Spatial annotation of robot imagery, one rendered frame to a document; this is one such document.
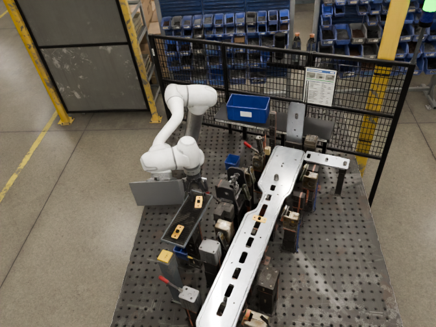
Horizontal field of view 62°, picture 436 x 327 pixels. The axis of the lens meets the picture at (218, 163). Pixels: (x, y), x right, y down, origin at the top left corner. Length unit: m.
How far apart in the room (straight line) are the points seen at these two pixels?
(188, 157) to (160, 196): 0.94
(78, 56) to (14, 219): 1.88
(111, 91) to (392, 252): 3.46
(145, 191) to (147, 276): 0.60
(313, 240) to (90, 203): 2.36
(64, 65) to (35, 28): 0.48
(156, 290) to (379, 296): 1.30
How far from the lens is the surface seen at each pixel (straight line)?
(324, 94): 2.72
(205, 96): 2.25
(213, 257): 1.97
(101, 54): 4.42
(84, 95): 4.82
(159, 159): 1.77
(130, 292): 2.41
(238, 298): 1.94
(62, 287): 3.48
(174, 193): 2.63
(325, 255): 2.44
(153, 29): 5.25
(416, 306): 3.23
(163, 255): 1.92
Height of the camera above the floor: 2.75
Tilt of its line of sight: 44 degrees down
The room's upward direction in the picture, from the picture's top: 7 degrees counter-clockwise
